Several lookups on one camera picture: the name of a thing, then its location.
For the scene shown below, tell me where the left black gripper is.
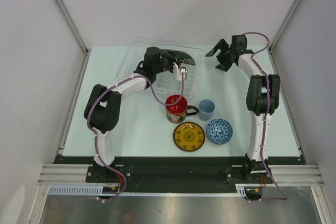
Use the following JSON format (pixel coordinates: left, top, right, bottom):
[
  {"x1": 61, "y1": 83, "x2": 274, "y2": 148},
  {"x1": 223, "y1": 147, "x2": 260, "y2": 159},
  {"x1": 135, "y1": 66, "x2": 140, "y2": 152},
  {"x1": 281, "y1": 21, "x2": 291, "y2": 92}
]
[{"x1": 153, "y1": 51, "x2": 181, "y2": 74}]

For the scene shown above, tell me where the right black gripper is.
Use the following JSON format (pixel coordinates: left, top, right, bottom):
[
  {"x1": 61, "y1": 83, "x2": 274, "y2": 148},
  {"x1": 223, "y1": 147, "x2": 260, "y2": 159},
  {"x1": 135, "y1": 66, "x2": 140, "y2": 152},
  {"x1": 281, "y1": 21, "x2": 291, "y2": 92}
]
[{"x1": 206, "y1": 39, "x2": 235, "y2": 72}]

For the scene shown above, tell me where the clear plastic dish rack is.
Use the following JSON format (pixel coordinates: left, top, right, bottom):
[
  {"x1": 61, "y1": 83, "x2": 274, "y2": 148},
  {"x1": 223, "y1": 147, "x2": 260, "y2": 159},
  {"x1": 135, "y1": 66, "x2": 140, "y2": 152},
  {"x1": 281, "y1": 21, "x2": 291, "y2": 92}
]
[{"x1": 117, "y1": 39, "x2": 203, "y2": 98}]

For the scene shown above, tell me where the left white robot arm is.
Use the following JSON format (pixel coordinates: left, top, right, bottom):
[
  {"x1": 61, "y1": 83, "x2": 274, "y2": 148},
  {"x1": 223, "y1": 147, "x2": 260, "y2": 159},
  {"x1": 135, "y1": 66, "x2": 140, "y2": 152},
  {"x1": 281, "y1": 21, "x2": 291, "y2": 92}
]
[{"x1": 84, "y1": 47, "x2": 196, "y2": 182}]

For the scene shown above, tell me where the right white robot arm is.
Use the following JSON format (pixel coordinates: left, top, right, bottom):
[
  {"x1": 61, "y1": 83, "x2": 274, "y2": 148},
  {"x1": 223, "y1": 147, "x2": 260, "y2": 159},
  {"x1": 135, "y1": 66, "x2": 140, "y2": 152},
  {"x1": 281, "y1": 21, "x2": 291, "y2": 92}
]
[{"x1": 205, "y1": 32, "x2": 280, "y2": 183}]

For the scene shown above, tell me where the light blue cup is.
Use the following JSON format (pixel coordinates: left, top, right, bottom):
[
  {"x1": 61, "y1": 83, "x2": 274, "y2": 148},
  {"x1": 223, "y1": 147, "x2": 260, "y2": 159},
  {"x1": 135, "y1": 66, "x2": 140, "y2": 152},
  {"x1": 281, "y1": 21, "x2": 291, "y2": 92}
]
[{"x1": 198, "y1": 99, "x2": 215, "y2": 121}]

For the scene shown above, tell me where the red black mug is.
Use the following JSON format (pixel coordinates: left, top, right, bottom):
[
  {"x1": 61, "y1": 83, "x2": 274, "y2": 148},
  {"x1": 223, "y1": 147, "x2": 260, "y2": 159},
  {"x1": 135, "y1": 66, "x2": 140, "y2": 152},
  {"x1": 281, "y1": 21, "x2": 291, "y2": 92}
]
[{"x1": 165, "y1": 94, "x2": 198, "y2": 124}]

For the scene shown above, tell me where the blue white patterned bowl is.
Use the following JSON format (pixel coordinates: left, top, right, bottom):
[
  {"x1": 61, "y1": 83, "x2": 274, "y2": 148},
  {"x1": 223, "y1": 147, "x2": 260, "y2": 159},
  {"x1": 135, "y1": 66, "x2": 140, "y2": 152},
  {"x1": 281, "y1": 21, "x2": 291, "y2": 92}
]
[{"x1": 206, "y1": 119, "x2": 233, "y2": 145}]

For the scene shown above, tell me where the yellow round patterned plate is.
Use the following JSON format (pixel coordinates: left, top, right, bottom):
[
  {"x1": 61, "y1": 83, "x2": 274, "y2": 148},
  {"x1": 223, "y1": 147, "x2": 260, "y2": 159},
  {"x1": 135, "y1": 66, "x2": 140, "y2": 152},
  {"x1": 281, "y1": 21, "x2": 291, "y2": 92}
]
[{"x1": 173, "y1": 122, "x2": 206, "y2": 152}]

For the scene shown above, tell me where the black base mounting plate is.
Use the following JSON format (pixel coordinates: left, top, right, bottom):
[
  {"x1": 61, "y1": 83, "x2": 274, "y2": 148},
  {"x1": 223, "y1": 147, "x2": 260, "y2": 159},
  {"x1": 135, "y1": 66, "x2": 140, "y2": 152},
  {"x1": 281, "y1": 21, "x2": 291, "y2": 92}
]
[{"x1": 86, "y1": 157, "x2": 272, "y2": 185}]

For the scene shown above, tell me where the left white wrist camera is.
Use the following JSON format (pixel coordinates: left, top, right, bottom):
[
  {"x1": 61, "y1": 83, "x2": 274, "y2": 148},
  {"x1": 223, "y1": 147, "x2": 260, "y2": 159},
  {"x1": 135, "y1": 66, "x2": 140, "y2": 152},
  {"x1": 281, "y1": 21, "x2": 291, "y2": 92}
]
[{"x1": 173, "y1": 63, "x2": 188, "y2": 81}]

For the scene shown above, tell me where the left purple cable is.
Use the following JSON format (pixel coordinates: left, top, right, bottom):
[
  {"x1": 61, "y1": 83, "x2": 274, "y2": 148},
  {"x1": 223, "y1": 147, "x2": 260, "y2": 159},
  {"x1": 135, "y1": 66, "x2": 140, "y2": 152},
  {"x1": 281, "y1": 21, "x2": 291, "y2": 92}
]
[{"x1": 49, "y1": 70, "x2": 188, "y2": 209}]

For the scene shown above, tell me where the slotted cable duct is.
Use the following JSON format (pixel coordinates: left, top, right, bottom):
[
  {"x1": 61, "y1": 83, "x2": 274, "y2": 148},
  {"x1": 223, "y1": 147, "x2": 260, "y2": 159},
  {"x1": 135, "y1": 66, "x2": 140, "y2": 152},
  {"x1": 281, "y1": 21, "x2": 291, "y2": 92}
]
[{"x1": 49, "y1": 185, "x2": 246, "y2": 197}]

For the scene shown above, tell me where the aluminium frame rail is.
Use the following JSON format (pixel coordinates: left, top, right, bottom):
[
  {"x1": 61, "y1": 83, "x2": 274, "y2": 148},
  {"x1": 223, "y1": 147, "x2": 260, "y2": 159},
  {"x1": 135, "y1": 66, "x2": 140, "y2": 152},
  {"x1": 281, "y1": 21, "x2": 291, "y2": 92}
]
[{"x1": 38, "y1": 164, "x2": 324, "y2": 186}]

